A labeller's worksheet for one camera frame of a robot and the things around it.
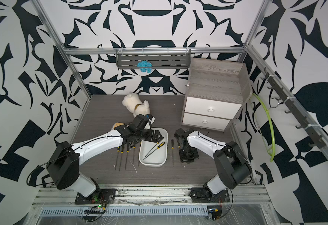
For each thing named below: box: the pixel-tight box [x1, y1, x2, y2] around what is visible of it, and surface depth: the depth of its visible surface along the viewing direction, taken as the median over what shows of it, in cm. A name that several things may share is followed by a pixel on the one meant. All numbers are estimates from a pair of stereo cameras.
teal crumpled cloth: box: [136, 60, 153, 74], surface depth 93 cm
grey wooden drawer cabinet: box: [181, 57, 253, 132], surface depth 85 cm
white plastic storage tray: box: [138, 127, 169, 168], surface depth 91 cm
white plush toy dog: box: [121, 92, 151, 118], surface depth 104 cm
